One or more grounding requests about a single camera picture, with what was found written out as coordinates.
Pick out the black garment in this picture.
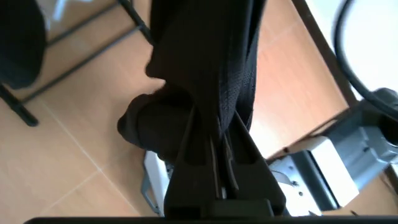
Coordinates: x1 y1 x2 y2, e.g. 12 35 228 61
117 0 268 164
0 0 47 90

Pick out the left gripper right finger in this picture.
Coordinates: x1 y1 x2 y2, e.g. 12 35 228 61
221 111 287 217

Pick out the black clothes rack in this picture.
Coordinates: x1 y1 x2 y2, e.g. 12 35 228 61
0 0 154 128

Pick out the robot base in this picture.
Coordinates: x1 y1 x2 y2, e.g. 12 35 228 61
141 86 398 218

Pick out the black cable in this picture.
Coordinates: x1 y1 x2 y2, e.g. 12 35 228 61
333 0 398 121

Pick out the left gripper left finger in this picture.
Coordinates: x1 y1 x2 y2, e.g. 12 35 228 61
164 105 222 218

